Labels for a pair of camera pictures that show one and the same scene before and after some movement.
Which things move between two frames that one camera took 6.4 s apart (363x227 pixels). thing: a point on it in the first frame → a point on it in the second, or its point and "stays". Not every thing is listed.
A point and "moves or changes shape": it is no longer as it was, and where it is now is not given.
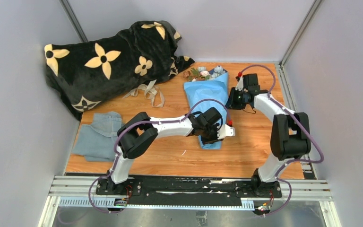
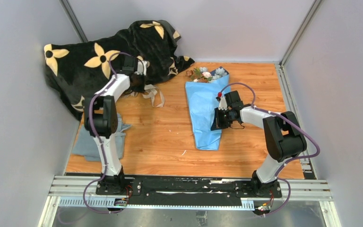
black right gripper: x=231 y=103 → x=218 y=124
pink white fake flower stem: x=205 y=74 moves or changes shape
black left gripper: x=215 y=140 → x=142 y=88
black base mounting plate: x=148 y=187 stays
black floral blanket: x=80 y=75 stays
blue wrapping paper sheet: x=214 y=87 stays
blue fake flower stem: x=218 y=70 moves or changes shape
